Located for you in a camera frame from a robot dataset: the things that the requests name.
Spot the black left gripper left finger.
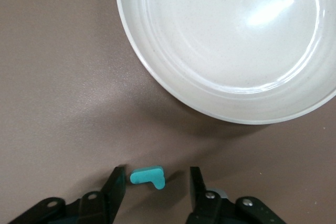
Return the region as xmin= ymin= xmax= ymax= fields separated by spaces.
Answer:
xmin=7 ymin=166 xmax=127 ymax=224

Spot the brown table cover sheet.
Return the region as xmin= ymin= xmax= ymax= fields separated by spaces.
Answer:
xmin=0 ymin=0 xmax=336 ymax=224

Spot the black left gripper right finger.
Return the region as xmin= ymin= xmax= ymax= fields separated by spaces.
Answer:
xmin=184 ymin=166 xmax=287 ymax=224

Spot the teal foam letter r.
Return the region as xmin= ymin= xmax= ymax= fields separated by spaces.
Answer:
xmin=130 ymin=165 xmax=166 ymax=190

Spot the beige plate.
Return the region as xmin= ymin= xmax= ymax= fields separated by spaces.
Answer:
xmin=114 ymin=0 xmax=336 ymax=125

